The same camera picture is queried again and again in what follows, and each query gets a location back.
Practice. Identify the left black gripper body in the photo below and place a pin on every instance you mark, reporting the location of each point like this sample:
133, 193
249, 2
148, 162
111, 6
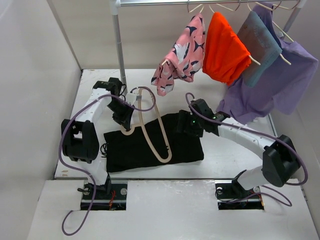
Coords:
122, 110

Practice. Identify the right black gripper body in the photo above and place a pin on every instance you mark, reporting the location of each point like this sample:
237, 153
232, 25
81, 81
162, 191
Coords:
194, 125

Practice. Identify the pink plastic hanger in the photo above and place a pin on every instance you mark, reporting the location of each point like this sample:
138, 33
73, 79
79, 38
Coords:
154, 132

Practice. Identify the black trousers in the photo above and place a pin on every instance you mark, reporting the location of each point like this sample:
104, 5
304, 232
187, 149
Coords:
126, 152

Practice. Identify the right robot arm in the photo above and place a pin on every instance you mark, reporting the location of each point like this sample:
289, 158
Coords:
278, 155

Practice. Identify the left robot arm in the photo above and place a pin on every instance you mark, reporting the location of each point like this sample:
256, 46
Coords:
81, 144

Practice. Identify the hanger under pink garment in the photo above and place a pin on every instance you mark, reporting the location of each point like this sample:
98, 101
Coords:
202, 7

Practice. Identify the hanger under orange garment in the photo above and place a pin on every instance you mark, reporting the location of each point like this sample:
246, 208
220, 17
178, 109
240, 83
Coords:
234, 10

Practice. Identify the hanger under denim garment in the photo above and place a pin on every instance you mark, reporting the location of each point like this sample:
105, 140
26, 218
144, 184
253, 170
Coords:
279, 28

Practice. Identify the hanger under purple shirt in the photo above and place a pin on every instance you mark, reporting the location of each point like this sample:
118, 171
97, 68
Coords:
295, 10

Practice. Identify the pink floral garment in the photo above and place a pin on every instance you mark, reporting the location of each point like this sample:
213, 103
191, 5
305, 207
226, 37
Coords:
185, 57

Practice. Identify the orange garment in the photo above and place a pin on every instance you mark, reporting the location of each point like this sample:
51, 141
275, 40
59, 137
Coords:
225, 57

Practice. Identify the purple shirt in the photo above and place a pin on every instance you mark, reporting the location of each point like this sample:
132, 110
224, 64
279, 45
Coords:
281, 86

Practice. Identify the blue denim garment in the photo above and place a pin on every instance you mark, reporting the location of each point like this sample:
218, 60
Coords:
261, 45

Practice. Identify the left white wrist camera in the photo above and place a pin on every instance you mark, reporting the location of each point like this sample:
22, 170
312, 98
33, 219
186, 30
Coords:
131, 98

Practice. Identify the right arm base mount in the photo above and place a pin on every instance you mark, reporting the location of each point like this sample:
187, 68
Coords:
232, 197

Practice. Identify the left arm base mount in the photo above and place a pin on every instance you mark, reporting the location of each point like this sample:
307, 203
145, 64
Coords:
116, 200

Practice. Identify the white clothes rack frame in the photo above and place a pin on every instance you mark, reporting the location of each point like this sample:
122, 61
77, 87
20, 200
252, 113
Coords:
114, 6

